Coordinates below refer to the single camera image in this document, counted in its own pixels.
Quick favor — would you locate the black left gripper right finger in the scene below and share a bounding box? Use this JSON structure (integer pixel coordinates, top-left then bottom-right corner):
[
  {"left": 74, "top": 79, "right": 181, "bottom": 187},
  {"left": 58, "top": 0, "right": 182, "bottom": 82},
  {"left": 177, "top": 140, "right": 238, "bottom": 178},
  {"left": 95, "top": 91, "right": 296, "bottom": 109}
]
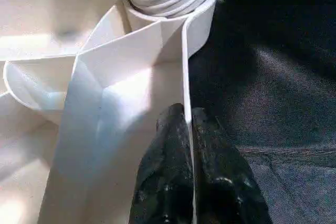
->
[{"left": 190, "top": 107, "right": 274, "bottom": 224}]

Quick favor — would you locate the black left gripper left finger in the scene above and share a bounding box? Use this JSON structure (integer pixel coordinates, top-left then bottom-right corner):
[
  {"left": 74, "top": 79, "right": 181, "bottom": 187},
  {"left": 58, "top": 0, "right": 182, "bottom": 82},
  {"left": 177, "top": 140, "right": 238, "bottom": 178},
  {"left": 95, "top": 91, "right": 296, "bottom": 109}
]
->
[{"left": 128, "top": 103, "right": 196, "bottom": 224}]

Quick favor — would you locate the white plastic table top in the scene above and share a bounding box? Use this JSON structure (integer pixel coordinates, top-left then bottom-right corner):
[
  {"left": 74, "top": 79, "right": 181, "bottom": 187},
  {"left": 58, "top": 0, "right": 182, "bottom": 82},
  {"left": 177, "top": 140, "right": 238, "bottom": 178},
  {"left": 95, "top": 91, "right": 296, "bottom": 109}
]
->
[{"left": 0, "top": 0, "right": 221, "bottom": 224}]

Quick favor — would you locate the black plastic mat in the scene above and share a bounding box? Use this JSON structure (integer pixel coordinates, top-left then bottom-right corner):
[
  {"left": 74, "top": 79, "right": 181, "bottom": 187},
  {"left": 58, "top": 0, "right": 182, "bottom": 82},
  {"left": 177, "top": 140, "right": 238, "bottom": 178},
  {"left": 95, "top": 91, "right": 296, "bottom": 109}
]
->
[{"left": 186, "top": 0, "right": 336, "bottom": 224}]

